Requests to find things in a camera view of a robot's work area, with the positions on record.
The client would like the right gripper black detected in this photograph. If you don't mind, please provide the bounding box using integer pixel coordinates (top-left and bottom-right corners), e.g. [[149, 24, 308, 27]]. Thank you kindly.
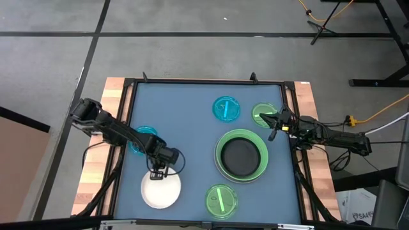
[[259, 107, 301, 142]]

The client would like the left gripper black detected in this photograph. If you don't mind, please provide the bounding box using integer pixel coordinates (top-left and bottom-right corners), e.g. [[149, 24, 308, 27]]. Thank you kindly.
[[148, 162, 170, 180]]

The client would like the white plastic plate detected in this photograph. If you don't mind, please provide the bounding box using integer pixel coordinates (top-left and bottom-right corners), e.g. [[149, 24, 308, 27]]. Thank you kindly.
[[141, 166, 182, 210]]

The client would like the green transparent small plate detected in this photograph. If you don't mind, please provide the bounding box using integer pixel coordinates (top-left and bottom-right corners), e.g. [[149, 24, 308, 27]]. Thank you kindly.
[[250, 102, 279, 129], [204, 183, 239, 220]]

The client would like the large green opaque plate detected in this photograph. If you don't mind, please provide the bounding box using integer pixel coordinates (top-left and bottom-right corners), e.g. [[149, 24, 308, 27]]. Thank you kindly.
[[215, 129, 268, 183]]

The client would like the black plastic plate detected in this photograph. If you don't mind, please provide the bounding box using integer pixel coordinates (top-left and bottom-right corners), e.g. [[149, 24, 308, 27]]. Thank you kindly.
[[220, 137, 261, 176]]

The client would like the blue transparent small plate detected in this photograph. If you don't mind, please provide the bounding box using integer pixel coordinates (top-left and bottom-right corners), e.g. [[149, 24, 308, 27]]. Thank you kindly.
[[212, 95, 242, 123], [129, 125, 158, 157]]

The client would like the blue-gray table mat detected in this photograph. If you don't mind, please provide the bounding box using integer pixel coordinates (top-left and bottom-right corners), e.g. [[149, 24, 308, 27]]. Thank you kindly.
[[114, 82, 303, 224]]

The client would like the large green bowl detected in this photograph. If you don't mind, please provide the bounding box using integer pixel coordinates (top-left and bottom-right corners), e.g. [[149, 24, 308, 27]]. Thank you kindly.
[[213, 128, 270, 185]]

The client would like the black floor beam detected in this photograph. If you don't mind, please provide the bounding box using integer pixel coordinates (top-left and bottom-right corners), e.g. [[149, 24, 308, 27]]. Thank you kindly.
[[332, 165, 399, 192]]

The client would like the black tripod stand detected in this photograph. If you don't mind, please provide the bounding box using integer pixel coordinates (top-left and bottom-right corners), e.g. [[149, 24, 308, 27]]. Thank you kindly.
[[306, 0, 343, 45]]

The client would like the white printed box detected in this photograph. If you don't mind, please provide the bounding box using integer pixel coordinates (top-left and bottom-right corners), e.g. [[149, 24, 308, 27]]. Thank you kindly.
[[335, 188, 378, 226]]

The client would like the brown board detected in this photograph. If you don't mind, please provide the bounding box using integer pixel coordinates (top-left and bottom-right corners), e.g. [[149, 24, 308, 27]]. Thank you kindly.
[[0, 107, 51, 224]]

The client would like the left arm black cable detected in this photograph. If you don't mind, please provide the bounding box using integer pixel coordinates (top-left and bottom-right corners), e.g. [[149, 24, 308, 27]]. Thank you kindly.
[[145, 148, 187, 176]]

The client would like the black cable bundle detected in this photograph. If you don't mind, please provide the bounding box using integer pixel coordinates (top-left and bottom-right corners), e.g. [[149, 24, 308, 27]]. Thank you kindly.
[[328, 148, 352, 173]]

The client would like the black hanging cable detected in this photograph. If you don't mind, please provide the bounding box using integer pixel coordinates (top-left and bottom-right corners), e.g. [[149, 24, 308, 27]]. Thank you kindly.
[[82, 140, 106, 169]]

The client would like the black metal table frame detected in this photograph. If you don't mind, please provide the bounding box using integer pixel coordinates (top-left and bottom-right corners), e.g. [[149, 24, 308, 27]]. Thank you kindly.
[[70, 72, 344, 230]]

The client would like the orange extension cable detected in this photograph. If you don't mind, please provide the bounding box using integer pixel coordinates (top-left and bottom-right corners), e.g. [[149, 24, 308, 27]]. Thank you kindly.
[[346, 94, 409, 126]]

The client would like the black desk frame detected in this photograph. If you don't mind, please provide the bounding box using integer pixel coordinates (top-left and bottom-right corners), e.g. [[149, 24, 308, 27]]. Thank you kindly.
[[321, 0, 409, 88]]

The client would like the white cable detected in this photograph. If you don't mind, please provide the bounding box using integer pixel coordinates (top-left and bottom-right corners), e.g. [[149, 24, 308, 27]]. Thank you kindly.
[[364, 111, 409, 135]]

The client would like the orange floor cable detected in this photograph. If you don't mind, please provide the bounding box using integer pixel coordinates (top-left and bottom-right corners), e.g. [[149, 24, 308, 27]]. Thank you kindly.
[[297, 0, 355, 23]]

